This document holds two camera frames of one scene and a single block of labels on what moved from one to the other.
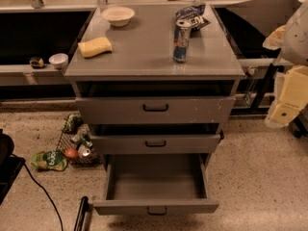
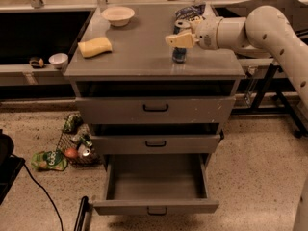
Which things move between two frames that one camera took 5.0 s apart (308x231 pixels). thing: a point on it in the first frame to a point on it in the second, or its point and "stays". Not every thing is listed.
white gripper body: (296, 40) to (208, 33)
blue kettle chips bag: (193, 13) stays
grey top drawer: (159, 110) stays
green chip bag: (72, 123) stays
